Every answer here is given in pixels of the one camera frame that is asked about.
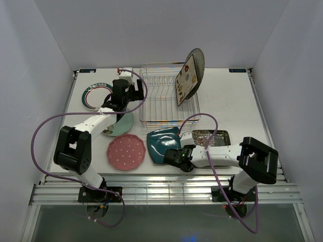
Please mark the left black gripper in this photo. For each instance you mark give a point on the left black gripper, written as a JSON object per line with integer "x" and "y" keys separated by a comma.
{"x": 137, "y": 95}

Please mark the black floral square plate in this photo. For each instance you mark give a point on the black floral square plate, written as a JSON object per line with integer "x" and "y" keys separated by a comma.
{"x": 221, "y": 138}

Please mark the wire dish rack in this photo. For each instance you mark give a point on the wire dish rack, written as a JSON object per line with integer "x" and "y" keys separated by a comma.
{"x": 160, "y": 109}

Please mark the cream floral square plate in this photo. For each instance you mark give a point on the cream floral square plate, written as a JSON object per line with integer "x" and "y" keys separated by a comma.
{"x": 186, "y": 80}

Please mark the speckled round plate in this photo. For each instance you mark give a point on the speckled round plate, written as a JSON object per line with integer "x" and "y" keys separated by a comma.
{"x": 199, "y": 66}

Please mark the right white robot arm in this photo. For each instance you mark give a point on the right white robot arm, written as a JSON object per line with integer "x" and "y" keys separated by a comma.
{"x": 258, "y": 161}

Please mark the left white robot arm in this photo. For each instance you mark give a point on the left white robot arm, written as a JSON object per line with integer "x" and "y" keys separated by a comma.
{"x": 74, "y": 147}

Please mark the teal square plate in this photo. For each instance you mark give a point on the teal square plate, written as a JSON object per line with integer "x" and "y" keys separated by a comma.
{"x": 159, "y": 141}

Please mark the mint green flower plate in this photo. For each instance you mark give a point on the mint green flower plate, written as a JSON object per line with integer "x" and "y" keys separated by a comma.
{"x": 121, "y": 127}

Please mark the white plate green rim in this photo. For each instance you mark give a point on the white plate green rim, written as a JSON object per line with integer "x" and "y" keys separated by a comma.
{"x": 94, "y": 95}

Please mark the pink dotted plate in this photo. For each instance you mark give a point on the pink dotted plate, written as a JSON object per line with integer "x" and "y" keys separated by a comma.
{"x": 126, "y": 152}

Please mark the left blue table label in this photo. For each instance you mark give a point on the left blue table label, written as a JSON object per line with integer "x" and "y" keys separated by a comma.
{"x": 87, "y": 71}

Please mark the blue table label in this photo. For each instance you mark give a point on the blue table label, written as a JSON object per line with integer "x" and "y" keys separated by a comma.
{"x": 87, "y": 71}
{"x": 237, "y": 70}

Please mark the right blue table label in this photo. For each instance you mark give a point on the right blue table label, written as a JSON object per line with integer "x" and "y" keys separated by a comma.
{"x": 237, "y": 70}

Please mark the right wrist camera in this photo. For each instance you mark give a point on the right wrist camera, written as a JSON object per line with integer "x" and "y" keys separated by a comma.
{"x": 186, "y": 137}

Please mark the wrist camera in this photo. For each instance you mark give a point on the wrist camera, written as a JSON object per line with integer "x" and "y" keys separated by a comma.
{"x": 186, "y": 137}
{"x": 126, "y": 75}

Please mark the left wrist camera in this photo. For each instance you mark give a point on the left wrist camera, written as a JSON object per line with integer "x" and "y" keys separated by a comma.
{"x": 126, "y": 75}

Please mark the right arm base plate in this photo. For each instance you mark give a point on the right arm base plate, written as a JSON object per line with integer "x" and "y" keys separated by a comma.
{"x": 233, "y": 196}

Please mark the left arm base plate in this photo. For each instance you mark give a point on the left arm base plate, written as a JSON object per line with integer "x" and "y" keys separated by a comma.
{"x": 87, "y": 195}

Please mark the aluminium frame rails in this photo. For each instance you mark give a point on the aluminium frame rails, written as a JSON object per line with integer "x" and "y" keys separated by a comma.
{"x": 232, "y": 101}

